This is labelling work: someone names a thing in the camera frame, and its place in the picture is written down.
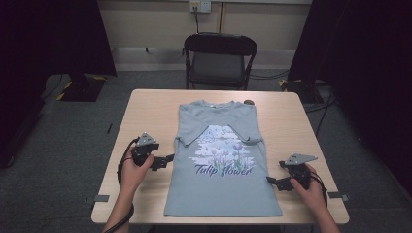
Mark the black stand base yellow stripes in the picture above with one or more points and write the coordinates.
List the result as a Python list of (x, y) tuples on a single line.
[(81, 90), (304, 92)]

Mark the light blue printed t-shirt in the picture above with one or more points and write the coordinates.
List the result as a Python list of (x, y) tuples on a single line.
[(220, 197)]

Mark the person's left hand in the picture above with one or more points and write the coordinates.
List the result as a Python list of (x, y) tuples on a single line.
[(132, 178)]

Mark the white wall socket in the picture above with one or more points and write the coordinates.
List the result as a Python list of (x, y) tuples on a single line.
[(204, 6)]

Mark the person's right hand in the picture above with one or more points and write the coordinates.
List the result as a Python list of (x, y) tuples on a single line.
[(312, 194)]

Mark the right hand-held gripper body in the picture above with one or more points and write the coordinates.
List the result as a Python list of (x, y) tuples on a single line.
[(299, 171)]

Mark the grey tape strip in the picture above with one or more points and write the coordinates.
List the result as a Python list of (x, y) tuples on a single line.
[(101, 198), (336, 195)]

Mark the black curtain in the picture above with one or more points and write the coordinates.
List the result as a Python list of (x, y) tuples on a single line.
[(372, 64), (48, 39)]

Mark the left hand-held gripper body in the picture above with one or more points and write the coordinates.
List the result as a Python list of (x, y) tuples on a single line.
[(142, 153)]

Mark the black folding chair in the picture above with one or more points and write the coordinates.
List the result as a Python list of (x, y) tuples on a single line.
[(220, 43)]

